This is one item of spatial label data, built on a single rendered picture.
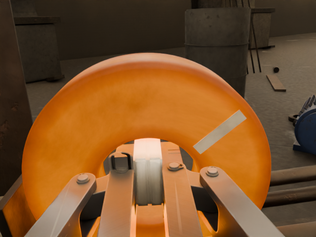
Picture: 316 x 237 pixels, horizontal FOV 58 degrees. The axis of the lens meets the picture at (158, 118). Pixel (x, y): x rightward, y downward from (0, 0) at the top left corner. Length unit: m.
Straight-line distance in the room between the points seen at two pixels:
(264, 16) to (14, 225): 7.80
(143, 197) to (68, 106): 0.06
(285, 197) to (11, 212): 0.20
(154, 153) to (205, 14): 2.40
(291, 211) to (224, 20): 1.62
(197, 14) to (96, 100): 2.43
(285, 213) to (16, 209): 1.29
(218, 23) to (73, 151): 2.38
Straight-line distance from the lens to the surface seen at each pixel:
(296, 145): 1.99
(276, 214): 1.39
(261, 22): 7.82
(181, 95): 0.15
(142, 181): 0.15
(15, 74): 0.37
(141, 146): 0.16
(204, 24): 2.53
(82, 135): 0.17
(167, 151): 0.17
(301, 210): 1.46
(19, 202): 0.20
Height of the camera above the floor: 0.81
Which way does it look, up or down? 19 degrees down
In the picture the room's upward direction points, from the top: 2 degrees counter-clockwise
